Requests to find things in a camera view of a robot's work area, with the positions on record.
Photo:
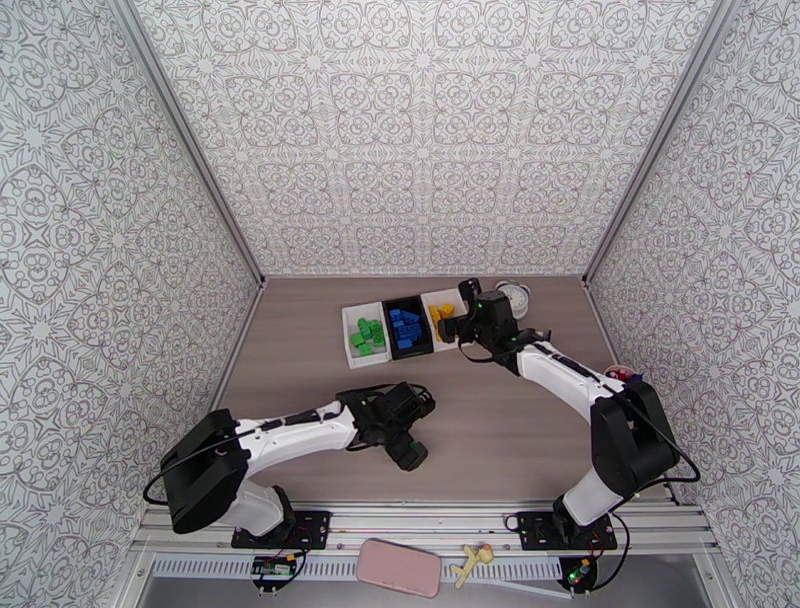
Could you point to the pink pen cup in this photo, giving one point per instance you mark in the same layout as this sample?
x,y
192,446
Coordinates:
x,y
609,373

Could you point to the white alarm clock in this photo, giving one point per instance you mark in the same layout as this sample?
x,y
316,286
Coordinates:
x,y
522,300

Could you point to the pink phone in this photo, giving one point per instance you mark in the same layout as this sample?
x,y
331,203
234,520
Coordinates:
x,y
397,567

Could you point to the black plastic container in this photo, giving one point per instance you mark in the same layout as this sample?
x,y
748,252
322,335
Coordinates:
x,y
422,340

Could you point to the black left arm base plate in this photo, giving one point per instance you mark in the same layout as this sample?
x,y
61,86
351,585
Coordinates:
x,y
312,528

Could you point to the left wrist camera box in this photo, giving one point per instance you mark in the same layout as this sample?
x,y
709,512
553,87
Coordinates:
x,y
412,401

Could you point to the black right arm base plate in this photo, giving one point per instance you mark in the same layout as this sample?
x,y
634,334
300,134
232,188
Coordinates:
x,y
531,528

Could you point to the aluminium mounting rail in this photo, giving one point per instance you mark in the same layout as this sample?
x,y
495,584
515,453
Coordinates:
x,y
425,525

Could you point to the pale yellow toy figure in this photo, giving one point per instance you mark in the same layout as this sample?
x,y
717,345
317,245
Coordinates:
x,y
473,560

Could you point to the white plastic container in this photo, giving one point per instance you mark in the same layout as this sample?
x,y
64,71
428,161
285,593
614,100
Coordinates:
x,y
453,300
353,315

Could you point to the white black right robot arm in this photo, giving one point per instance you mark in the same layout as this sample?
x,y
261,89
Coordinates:
x,y
562,375

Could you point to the aluminium frame post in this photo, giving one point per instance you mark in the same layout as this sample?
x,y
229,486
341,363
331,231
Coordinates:
x,y
656,144
187,137

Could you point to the small circuit board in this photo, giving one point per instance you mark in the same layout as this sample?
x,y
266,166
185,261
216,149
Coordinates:
x,y
578,572
273,567

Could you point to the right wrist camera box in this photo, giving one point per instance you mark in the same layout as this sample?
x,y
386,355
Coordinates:
x,y
469,290

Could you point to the red pen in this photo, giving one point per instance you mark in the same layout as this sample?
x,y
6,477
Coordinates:
x,y
619,374

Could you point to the blue pen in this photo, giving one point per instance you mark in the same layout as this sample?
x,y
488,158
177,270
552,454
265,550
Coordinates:
x,y
634,377

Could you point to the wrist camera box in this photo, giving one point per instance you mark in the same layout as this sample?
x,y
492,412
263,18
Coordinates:
x,y
469,290
412,401

